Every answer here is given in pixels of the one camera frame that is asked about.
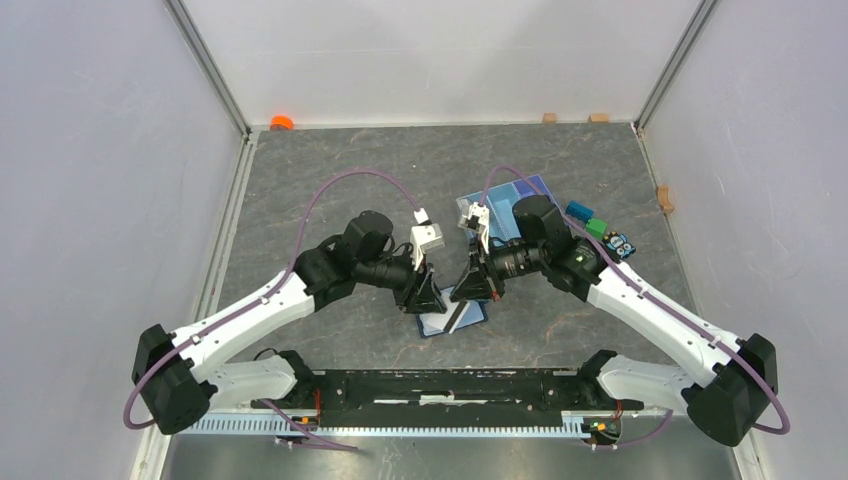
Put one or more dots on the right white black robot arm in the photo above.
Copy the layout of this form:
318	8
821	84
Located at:
725	384

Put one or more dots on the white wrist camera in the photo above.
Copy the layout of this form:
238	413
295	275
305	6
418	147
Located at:
474	220
424	239

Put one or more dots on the black owl pattern block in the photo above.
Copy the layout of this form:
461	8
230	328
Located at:
618	244

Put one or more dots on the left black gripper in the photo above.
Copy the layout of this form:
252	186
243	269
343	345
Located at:
419	294

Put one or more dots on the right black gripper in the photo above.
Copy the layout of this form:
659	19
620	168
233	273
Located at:
474	285

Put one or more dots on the blue card holder wallet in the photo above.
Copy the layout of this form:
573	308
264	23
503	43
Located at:
432	324

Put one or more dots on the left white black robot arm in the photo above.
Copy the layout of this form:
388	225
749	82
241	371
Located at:
179	376

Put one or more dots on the curved wooden piece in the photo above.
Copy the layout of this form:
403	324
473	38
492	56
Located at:
663	195

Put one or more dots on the orange round cap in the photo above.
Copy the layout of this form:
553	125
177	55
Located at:
281	122

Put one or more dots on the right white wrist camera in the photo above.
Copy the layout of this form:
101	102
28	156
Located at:
474	220

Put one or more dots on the blue purple three-bin tray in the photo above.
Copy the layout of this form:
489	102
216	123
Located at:
501	199

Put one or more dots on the grey credit card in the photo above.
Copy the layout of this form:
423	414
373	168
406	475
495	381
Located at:
457	314

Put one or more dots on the blue toy brick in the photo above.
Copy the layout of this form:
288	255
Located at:
579	212

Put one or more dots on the green toy brick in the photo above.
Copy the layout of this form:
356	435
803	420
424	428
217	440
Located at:
596	228

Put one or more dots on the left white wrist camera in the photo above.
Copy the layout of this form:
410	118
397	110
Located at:
424	239

